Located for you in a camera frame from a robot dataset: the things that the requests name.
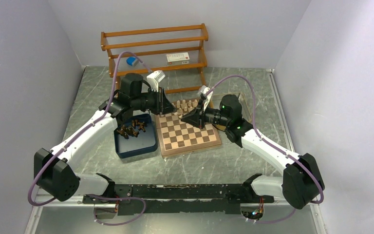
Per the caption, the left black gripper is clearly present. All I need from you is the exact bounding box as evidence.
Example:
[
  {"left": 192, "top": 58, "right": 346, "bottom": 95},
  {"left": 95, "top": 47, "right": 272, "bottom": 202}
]
[{"left": 131, "top": 85, "right": 176, "bottom": 115}]

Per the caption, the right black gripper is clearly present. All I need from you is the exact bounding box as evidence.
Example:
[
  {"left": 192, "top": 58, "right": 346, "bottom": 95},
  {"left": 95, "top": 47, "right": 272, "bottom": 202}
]
[{"left": 181, "top": 99, "right": 229, "bottom": 129}]

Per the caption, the light queen chess piece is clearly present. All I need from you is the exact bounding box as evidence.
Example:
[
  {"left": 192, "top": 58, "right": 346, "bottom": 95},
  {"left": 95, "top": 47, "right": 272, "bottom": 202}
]
[{"left": 181, "top": 99, "right": 187, "bottom": 109}]

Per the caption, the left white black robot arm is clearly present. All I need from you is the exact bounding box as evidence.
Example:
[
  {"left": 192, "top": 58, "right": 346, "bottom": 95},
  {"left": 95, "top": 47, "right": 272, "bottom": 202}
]
[{"left": 28, "top": 70, "right": 175, "bottom": 206}]

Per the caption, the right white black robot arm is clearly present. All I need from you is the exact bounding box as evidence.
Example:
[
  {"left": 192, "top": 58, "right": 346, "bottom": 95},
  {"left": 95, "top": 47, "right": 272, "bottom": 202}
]
[{"left": 181, "top": 95, "right": 325, "bottom": 210}]

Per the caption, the wooden chess board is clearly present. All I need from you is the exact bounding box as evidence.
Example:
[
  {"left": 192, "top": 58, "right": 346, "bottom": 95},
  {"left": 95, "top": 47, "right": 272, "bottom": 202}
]
[{"left": 154, "top": 98, "right": 222, "bottom": 157}]

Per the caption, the dark chess pieces pile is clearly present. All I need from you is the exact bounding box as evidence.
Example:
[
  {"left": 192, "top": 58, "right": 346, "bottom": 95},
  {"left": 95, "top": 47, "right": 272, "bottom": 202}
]
[{"left": 115, "top": 119, "right": 148, "bottom": 139}]

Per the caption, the gold metal tin tray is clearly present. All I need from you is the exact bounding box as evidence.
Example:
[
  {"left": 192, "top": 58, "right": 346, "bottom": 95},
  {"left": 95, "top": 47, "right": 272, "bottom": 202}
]
[{"left": 212, "top": 92, "right": 252, "bottom": 122}]

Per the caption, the blue metal tin tray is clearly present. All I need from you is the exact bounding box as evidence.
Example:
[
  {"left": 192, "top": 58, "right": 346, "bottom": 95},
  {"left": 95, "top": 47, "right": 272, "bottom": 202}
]
[{"left": 113, "top": 114, "right": 158, "bottom": 158}]

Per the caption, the blue eraser block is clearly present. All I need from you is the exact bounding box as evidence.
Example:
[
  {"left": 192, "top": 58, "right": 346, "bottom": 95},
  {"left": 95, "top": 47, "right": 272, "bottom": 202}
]
[{"left": 126, "top": 57, "right": 139, "bottom": 67}]

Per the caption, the white red card box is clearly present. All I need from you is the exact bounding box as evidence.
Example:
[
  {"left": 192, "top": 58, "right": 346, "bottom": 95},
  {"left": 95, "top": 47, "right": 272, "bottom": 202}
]
[{"left": 166, "top": 52, "right": 190, "bottom": 66}]

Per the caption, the wooden two-tier shelf rack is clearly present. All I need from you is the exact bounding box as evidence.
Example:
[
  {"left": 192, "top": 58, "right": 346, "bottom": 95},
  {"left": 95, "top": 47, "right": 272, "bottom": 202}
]
[{"left": 100, "top": 23, "right": 209, "bottom": 94}]

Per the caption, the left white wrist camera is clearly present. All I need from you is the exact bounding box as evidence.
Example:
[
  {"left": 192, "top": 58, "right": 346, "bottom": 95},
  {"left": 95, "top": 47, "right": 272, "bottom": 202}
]
[{"left": 147, "top": 70, "right": 165, "bottom": 92}]

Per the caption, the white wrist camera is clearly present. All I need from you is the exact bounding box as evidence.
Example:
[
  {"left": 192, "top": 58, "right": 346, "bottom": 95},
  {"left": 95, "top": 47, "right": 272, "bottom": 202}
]
[
  {"left": 147, "top": 70, "right": 165, "bottom": 92},
  {"left": 198, "top": 85, "right": 214, "bottom": 111}
]

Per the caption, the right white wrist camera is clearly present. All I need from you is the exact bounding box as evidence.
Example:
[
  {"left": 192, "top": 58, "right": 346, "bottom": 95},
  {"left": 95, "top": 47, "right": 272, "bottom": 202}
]
[{"left": 198, "top": 85, "right": 214, "bottom": 111}]

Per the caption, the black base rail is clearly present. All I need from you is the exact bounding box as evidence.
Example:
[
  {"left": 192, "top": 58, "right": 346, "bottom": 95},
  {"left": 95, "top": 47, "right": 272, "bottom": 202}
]
[{"left": 82, "top": 184, "right": 275, "bottom": 215}]

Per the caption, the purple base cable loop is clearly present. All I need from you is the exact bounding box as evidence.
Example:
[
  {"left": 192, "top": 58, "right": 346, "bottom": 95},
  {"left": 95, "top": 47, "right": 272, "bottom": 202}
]
[{"left": 87, "top": 194, "right": 148, "bottom": 226}]

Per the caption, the aluminium frame rail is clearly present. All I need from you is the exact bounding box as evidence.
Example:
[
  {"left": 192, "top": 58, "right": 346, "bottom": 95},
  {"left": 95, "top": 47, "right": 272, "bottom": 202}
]
[{"left": 25, "top": 184, "right": 88, "bottom": 234}]

